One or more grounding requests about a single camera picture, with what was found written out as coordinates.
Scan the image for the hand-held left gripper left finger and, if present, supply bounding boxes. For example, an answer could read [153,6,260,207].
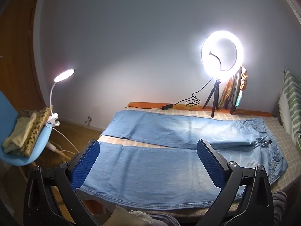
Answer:
[23,139,101,226]

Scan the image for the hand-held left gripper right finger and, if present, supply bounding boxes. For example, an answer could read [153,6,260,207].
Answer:
[196,139,275,226]

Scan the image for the blue denim pants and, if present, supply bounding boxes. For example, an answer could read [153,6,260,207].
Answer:
[76,110,288,211]

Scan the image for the blue chair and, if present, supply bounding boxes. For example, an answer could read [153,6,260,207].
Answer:
[0,91,71,171]

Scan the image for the leopard print cloth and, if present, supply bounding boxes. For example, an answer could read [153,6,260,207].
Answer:
[17,107,51,157]

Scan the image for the black tripod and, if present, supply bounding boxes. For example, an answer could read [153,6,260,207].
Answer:
[202,79,223,118]

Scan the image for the white fluffy cloth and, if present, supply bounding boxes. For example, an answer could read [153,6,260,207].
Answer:
[129,210,154,225]

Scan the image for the beige folded cloth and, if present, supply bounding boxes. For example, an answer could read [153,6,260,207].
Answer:
[3,113,37,153]

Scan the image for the patterned fabric bundle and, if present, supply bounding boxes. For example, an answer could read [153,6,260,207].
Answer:
[217,65,248,115]

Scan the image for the orange bed sheet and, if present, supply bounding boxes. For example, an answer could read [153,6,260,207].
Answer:
[127,102,273,118]

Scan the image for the white clip desk lamp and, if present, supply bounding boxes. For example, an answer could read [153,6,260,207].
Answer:
[46,68,76,126]

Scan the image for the green striped pillow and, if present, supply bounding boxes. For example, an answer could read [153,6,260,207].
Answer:
[278,68,301,146]

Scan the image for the wooden door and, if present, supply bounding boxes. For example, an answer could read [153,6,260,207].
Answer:
[0,0,46,109]

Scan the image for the white lamp cable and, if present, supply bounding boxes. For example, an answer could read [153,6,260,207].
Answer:
[46,125,80,160]

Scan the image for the black power cable with adapter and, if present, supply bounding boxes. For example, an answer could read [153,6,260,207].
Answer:
[126,76,213,111]

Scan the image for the white ring light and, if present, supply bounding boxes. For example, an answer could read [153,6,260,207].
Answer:
[201,30,245,79]

